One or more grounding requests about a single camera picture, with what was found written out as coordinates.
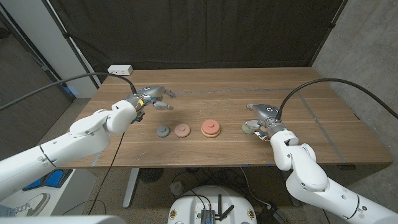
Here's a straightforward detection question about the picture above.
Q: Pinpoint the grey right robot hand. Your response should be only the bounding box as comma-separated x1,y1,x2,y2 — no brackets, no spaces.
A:
242,103,285,138

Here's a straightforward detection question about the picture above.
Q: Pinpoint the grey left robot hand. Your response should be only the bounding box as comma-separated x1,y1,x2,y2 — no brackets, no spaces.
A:
126,85,177,114

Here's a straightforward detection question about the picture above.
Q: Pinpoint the green hanoi disc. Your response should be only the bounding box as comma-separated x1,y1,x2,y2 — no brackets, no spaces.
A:
241,123,257,135

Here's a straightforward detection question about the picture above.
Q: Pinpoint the coral red hanoi disc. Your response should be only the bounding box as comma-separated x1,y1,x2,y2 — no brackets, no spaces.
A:
201,119,221,135

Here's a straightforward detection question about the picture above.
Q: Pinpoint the grey hanoi disc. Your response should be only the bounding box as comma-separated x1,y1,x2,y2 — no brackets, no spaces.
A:
156,125,170,138

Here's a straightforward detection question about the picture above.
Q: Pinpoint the dusty pink hanoi disc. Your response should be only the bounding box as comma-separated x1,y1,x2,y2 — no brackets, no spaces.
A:
174,123,192,138

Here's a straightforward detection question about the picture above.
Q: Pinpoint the large orange hanoi disc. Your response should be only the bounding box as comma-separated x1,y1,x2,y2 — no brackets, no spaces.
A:
200,130,221,139

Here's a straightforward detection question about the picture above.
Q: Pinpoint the white power outlet box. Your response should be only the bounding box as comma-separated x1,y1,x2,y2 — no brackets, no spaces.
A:
107,64,134,77

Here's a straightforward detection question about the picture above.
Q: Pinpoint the black backdrop curtain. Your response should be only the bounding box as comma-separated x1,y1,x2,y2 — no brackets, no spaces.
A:
49,0,348,83

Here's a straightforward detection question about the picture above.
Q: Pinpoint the black floor fan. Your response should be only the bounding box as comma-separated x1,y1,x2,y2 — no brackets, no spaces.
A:
139,167,164,184

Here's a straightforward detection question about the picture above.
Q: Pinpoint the light grey table leg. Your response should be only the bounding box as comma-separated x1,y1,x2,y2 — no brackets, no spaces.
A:
123,167,141,208

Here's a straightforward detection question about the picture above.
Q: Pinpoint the grey floor cylinder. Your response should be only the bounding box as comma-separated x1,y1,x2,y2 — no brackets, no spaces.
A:
170,181,185,196

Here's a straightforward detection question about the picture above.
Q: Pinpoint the black backdrop stand pole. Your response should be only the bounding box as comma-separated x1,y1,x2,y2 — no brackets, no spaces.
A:
42,0,101,88
310,0,349,67

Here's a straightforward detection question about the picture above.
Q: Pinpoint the black floor power strip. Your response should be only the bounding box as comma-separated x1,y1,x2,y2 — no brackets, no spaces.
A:
255,207,289,224

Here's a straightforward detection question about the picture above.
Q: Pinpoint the white robot torso base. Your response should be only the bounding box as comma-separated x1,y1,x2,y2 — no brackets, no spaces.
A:
167,185,258,224

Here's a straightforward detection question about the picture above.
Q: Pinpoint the black antenna radio module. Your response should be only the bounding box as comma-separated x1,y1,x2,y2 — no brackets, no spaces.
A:
200,194,234,224

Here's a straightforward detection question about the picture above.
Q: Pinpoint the white pedal board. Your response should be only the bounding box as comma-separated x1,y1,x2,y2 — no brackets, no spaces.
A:
0,167,98,218

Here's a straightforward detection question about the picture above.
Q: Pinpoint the blue foot pad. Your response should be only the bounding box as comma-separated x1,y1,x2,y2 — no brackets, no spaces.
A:
24,179,42,191
45,170,65,187

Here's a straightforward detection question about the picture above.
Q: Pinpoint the white grey sneaker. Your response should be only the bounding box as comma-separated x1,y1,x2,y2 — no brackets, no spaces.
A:
11,192,51,217

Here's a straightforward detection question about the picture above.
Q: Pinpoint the person's blue jeans leg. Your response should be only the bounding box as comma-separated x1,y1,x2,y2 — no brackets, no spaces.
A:
0,204,15,218

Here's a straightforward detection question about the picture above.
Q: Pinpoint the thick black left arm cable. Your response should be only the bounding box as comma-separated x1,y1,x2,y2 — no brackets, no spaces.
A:
0,72,138,112

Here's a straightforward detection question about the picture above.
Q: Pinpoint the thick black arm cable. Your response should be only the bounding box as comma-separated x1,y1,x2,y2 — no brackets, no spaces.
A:
275,77,398,120
0,72,138,112

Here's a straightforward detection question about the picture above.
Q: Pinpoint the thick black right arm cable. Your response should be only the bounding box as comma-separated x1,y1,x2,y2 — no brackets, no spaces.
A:
275,77,398,120

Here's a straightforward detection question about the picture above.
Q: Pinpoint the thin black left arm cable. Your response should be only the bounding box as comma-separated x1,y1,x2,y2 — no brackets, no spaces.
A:
87,132,126,216

